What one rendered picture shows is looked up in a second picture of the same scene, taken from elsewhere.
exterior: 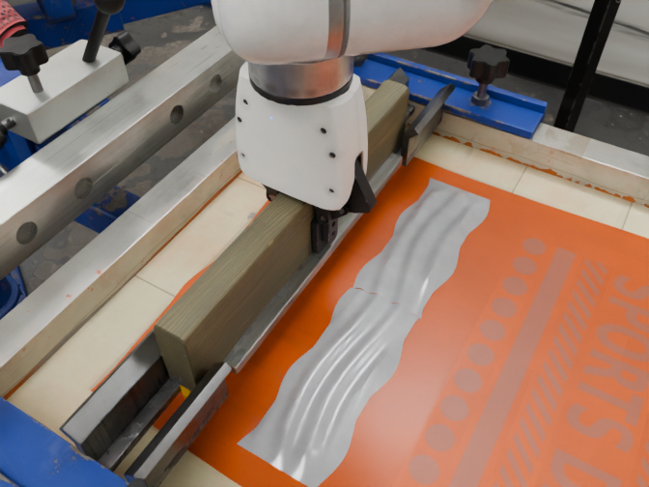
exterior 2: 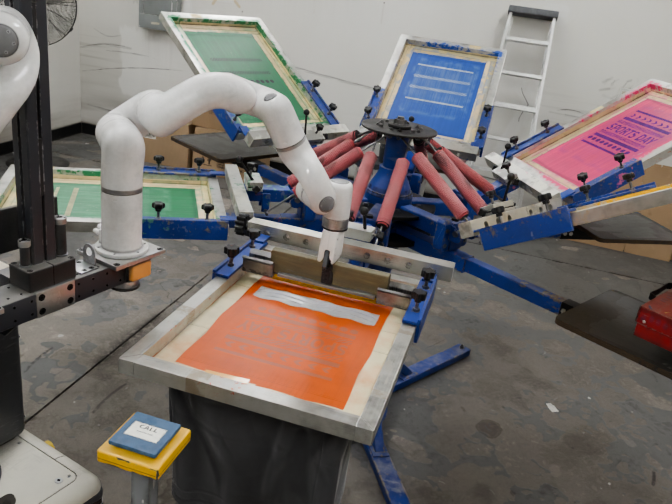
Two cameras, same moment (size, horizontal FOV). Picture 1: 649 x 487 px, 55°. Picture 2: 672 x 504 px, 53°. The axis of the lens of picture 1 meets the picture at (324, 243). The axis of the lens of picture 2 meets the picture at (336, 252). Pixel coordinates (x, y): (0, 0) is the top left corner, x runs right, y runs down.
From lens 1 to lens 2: 174 cm
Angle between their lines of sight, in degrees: 62
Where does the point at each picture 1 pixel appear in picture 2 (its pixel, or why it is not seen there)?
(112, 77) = (364, 236)
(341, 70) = (329, 224)
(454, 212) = (362, 316)
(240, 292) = (291, 258)
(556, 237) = (361, 337)
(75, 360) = not seen: hidden behind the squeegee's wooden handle
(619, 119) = not seen: outside the picture
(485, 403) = (285, 318)
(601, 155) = (401, 336)
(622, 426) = (284, 338)
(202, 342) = (275, 256)
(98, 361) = not seen: hidden behind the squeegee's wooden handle
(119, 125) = (348, 242)
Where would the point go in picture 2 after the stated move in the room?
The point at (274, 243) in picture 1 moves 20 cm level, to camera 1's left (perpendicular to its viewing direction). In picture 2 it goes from (306, 259) to (293, 232)
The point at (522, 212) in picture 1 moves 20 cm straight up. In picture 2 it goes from (371, 331) to (382, 263)
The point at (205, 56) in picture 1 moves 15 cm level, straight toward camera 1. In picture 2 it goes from (392, 252) to (350, 255)
